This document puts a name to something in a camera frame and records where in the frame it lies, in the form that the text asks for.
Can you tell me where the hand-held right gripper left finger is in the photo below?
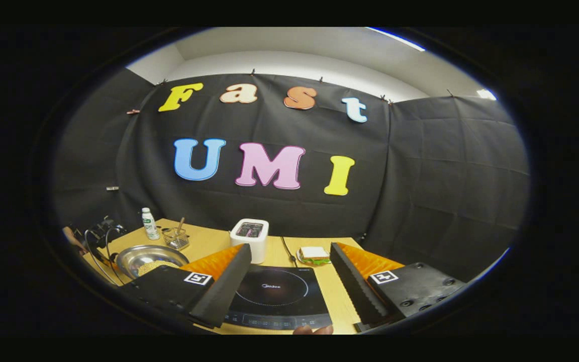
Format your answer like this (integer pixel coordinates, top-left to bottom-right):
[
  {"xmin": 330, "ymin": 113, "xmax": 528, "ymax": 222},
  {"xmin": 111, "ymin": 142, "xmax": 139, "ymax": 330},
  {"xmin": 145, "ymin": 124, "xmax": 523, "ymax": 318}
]
[{"xmin": 119, "ymin": 244, "xmax": 252, "ymax": 330}]

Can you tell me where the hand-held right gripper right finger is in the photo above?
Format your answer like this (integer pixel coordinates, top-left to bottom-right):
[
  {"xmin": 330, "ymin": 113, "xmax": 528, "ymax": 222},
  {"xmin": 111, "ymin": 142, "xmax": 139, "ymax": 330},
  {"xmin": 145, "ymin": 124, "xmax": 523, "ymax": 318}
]
[{"xmin": 330, "ymin": 242, "xmax": 467, "ymax": 332}]

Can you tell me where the stainless steel pot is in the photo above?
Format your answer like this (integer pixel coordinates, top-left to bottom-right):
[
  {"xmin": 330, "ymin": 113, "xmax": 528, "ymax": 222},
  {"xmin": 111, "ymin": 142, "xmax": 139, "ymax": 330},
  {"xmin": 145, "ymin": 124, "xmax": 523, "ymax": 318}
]
[{"xmin": 115, "ymin": 244, "xmax": 190, "ymax": 280}]

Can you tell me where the black induction cooktop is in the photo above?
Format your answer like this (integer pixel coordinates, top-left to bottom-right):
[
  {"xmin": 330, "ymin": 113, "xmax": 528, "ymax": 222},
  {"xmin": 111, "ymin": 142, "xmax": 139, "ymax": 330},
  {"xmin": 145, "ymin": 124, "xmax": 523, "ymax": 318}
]
[{"xmin": 223, "ymin": 265, "xmax": 333, "ymax": 331}]

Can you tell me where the white bottle with green label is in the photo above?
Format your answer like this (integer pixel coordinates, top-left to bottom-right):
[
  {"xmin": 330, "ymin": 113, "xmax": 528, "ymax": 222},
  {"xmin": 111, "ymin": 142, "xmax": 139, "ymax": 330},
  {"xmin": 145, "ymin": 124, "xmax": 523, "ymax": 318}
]
[{"xmin": 141, "ymin": 208, "xmax": 160, "ymax": 240}]

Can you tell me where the white toaster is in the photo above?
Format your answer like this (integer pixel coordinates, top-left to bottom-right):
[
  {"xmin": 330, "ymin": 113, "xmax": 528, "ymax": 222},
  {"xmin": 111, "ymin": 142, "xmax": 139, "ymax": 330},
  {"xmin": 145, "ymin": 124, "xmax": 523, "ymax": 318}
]
[{"xmin": 230, "ymin": 218, "xmax": 270, "ymax": 264}]

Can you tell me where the pile of yellow soybeans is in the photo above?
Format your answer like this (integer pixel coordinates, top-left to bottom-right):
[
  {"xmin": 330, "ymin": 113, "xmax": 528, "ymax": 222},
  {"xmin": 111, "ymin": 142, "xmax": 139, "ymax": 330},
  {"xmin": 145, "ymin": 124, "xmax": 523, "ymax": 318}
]
[{"xmin": 138, "ymin": 260, "xmax": 182, "ymax": 277}]

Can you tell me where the sandwich with lettuce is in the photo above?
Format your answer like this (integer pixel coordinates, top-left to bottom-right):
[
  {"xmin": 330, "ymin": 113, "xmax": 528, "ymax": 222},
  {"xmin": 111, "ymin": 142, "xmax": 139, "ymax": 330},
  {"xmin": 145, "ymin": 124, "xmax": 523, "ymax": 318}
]
[{"xmin": 300, "ymin": 246, "xmax": 331, "ymax": 265}]

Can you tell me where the wire basket holder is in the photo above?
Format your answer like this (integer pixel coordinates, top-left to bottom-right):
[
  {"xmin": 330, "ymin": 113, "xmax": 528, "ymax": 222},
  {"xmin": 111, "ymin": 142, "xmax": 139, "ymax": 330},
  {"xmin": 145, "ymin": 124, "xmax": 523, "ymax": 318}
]
[{"xmin": 162, "ymin": 227, "xmax": 190, "ymax": 250}]

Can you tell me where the black power cable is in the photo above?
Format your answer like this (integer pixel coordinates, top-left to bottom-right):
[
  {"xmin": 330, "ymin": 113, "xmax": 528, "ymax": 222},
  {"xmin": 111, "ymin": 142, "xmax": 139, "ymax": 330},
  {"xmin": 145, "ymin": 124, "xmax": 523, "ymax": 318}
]
[{"xmin": 280, "ymin": 236, "xmax": 298, "ymax": 267}]

